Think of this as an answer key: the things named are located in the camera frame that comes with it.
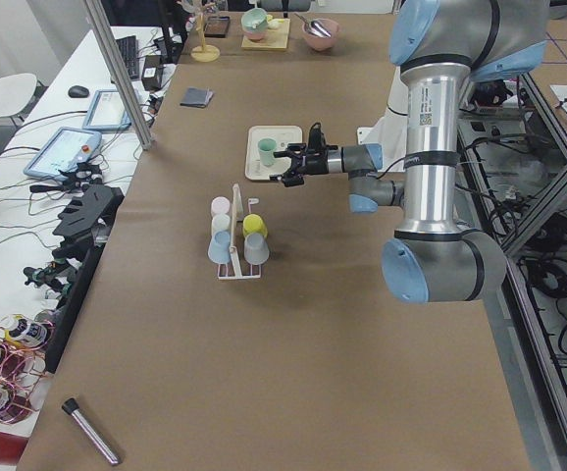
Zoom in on pink cup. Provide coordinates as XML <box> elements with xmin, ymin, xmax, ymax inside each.
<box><xmin>210</xmin><ymin>196</ymin><xmax>232</xmax><ymax>217</ymax></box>

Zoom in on green cup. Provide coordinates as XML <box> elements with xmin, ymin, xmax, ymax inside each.
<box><xmin>257</xmin><ymin>137</ymin><xmax>278</xmax><ymax>167</ymax></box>

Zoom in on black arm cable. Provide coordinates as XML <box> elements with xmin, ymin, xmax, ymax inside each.
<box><xmin>371</xmin><ymin>136</ymin><xmax>525</xmax><ymax>222</ymax></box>

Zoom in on grey folded cloth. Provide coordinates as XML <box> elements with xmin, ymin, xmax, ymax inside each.
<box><xmin>180</xmin><ymin>87</ymin><xmax>214</xmax><ymax>108</ymax></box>

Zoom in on yellow cup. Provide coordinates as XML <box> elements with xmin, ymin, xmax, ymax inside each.
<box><xmin>242</xmin><ymin>213</ymin><xmax>268</xmax><ymax>238</ymax></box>

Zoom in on stacked green bowls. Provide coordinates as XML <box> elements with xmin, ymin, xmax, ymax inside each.
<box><xmin>240</xmin><ymin>8</ymin><xmax>268</xmax><ymax>41</ymax></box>

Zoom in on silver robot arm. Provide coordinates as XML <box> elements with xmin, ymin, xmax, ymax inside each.
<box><xmin>278</xmin><ymin>1</ymin><xmax>549</xmax><ymax>303</ymax></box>

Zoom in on cream white cup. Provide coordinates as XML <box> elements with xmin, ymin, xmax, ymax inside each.
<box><xmin>211</xmin><ymin>214</ymin><xmax>231</xmax><ymax>236</ymax></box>

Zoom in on blue teach pendant near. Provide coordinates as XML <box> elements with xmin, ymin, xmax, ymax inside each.
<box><xmin>24</xmin><ymin>127</ymin><xmax>102</xmax><ymax>181</ymax></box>

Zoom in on cream rabbit tray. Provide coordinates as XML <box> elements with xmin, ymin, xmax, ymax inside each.
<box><xmin>243</xmin><ymin>125</ymin><xmax>305</xmax><ymax>183</ymax></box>

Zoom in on white wire cup rack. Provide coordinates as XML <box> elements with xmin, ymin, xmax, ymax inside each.
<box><xmin>214</xmin><ymin>196</ymin><xmax>266</xmax><ymax>282</ymax></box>

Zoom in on white chair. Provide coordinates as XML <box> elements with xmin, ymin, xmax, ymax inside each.
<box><xmin>0</xmin><ymin>73</ymin><xmax>38</xmax><ymax>129</ymax></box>

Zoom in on blue teach pendant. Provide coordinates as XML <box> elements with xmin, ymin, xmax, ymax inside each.
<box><xmin>82</xmin><ymin>89</ymin><xmax>130</xmax><ymax>132</ymax></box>
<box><xmin>24</xmin><ymin>127</ymin><xmax>102</xmax><ymax>181</ymax></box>

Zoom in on black tray with glasses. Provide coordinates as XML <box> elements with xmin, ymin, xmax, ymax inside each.
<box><xmin>204</xmin><ymin>17</ymin><xmax>231</xmax><ymax>38</ymax></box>

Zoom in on pink bowl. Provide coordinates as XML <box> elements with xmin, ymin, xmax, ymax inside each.
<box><xmin>301</xmin><ymin>18</ymin><xmax>341</xmax><ymax>53</ymax></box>

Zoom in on black keyboard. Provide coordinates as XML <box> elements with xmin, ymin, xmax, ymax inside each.
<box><xmin>116</xmin><ymin>35</ymin><xmax>139</xmax><ymax>80</ymax></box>

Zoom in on black foam holder stand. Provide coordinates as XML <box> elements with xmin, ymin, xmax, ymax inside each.
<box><xmin>52</xmin><ymin>184</ymin><xmax>125</xmax><ymax>242</ymax></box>

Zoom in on blue teach pendant far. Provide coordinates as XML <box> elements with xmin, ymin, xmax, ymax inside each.
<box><xmin>82</xmin><ymin>89</ymin><xmax>130</xmax><ymax>132</ymax></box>

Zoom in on black metal tube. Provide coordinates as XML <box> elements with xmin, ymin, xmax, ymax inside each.
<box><xmin>62</xmin><ymin>397</ymin><xmax>122</xmax><ymax>466</ymax></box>

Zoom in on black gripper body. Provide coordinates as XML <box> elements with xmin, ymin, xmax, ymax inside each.
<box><xmin>298</xmin><ymin>145</ymin><xmax>330</xmax><ymax>176</ymax></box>

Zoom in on black computer mouse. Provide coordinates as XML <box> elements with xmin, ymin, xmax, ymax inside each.
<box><xmin>68</xmin><ymin>85</ymin><xmax>89</xmax><ymax>98</ymax></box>

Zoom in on grey cup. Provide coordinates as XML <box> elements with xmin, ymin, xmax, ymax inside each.
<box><xmin>244</xmin><ymin>233</ymin><xmax>270</xmax><ymax>266</ymax></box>

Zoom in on metal ice scoop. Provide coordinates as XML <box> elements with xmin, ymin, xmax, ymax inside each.
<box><xmin>294</xmin><ymin>12</ymin><xmax>333</xmax><ymax>38</ymax></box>

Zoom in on light blue cup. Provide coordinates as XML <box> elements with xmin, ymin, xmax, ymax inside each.
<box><xmin>207</xmin><ymin>231</ymin><xmax>231</xmax><ymax>265</ymax></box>

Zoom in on aluminium frame post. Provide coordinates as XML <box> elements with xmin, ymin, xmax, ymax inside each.
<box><xmin>82</xmin><ymin>0</ymin><xmax>153</xmax><ymax>151</ymax></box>

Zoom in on wooden mug tree stand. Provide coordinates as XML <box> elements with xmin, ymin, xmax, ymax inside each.
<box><xmin>178</xmin><ymin>0</ymin><xmax>220</xmax><ymax>63</ymax></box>

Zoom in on wooden cutting board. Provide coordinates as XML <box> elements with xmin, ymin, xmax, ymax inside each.
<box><xmin>241</xmin><ymin>19</ymin><xmax>290</xmax><ymax>52</ymax></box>

